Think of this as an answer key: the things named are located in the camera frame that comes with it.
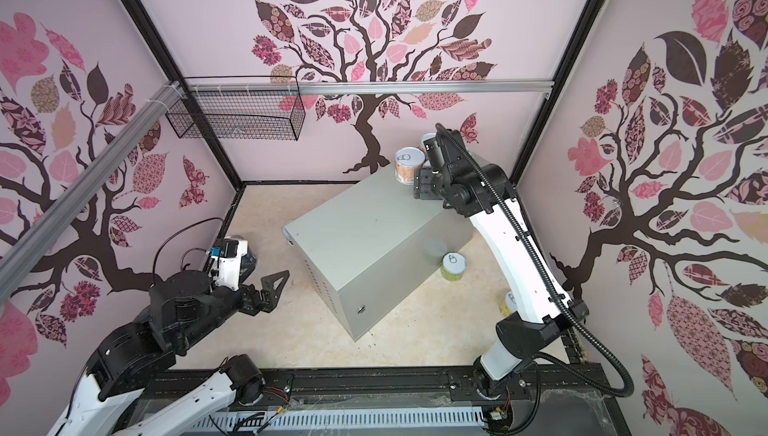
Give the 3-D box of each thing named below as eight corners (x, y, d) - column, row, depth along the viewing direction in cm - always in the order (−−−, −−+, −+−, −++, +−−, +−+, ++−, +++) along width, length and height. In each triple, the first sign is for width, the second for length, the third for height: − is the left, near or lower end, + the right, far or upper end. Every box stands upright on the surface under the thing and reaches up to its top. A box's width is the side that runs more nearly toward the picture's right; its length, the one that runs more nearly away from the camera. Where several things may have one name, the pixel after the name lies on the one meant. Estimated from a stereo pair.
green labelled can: (442, 281, 94) (444, 273, 90) (440, 260, 99) (442, 252, 95) (465, 281, 94) (468, 273, 90) (461, 260, 99) (464, 252, 95)
